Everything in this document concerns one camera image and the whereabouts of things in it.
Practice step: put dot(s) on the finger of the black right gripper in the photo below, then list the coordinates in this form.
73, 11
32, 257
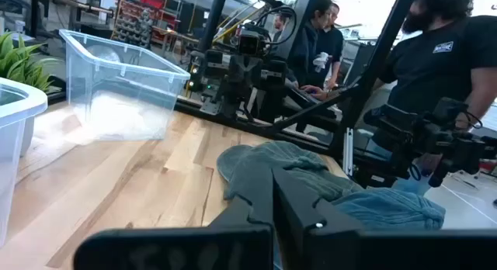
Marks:
237, 72
256, 74

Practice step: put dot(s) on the dark grey denim cap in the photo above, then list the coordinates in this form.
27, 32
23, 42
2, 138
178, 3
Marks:
287, 155

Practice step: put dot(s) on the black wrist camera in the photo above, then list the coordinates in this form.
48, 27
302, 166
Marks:
249, 43

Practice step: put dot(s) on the person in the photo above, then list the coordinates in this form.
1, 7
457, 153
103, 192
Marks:
306, 49
279, 23
334, 41
435, 68

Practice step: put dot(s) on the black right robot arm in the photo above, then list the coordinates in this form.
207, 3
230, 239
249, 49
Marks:
217, 99

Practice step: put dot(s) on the parts storage shelf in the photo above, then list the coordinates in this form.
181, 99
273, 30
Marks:
132, 14

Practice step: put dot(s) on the green potted plant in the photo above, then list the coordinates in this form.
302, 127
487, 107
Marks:
15, 64

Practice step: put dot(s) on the clear plastic storage bin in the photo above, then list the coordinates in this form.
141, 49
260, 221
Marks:
116, 87
15, 107

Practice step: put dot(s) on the white cloth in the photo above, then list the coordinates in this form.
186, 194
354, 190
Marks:
320, 61

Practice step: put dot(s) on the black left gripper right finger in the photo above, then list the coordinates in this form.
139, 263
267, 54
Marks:
299, 208

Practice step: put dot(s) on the silver frame bracket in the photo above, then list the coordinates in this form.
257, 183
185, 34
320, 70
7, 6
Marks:
348, 149

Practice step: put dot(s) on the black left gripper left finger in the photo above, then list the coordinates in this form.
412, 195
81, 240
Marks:
242, 215

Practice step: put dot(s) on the blue denim cap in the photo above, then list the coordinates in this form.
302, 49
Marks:
388, 208

